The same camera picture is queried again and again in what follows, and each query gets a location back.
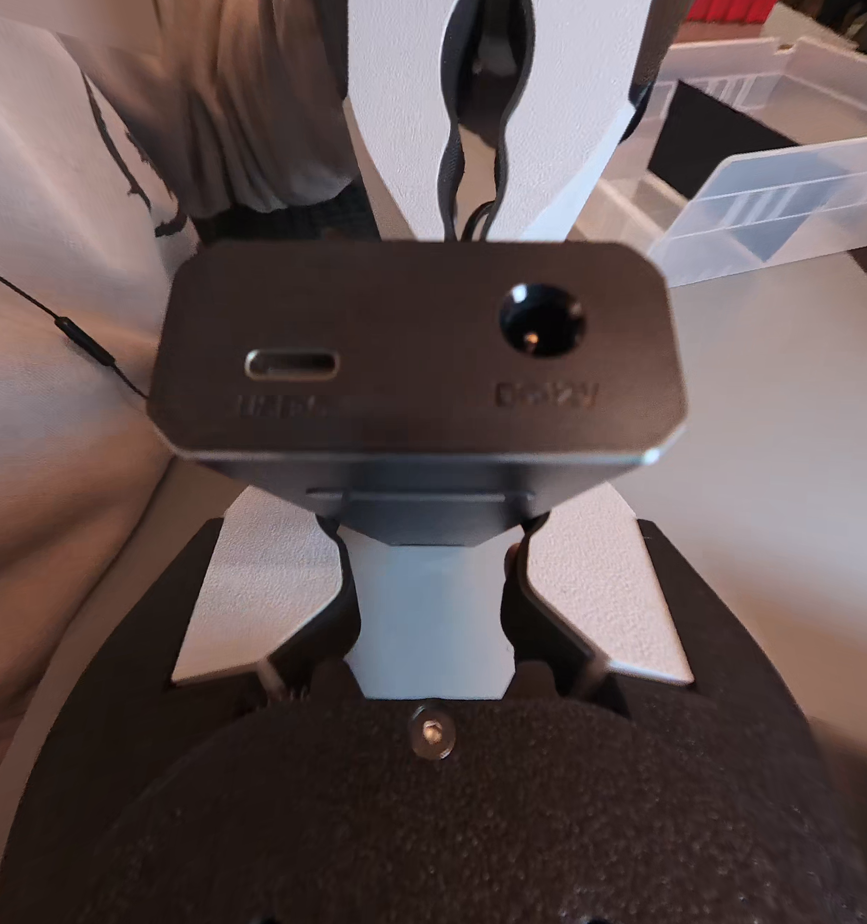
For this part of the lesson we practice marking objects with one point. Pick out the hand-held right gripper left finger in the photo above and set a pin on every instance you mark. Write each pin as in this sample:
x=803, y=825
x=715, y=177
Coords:
x=260, y=592

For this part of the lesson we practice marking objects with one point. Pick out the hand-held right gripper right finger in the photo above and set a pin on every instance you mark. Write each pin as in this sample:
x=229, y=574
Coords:
x=607, y=592

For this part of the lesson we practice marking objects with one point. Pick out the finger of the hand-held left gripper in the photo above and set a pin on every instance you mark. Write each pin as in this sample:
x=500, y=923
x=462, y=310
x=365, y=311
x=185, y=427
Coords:
x=578, y=86
x=397, y=86

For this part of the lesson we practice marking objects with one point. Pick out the black usb hub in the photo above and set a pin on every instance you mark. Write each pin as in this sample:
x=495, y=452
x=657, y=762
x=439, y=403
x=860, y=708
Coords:
x=404, y=325

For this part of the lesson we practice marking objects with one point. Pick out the person's left forearm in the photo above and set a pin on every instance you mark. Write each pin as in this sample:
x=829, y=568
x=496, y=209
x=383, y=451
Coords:
x=246, y=108

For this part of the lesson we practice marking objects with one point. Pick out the clear plastic bin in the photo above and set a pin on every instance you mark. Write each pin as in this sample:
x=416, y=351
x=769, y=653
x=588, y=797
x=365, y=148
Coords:
x=801, y=202

